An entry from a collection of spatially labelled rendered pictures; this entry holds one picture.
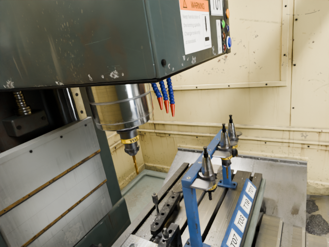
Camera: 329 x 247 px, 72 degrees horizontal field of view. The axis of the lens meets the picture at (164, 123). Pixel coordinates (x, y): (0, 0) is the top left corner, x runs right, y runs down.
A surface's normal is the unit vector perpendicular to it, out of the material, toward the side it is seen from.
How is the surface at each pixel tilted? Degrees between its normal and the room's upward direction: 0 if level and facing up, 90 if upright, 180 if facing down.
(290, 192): 24
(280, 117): 90
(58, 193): 90
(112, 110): 90
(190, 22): 90
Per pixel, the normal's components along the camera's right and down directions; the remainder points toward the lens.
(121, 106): 0.21, 0.30
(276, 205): -0.34, -0.70
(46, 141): 0.86, 0.06
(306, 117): -0.49, 0.36
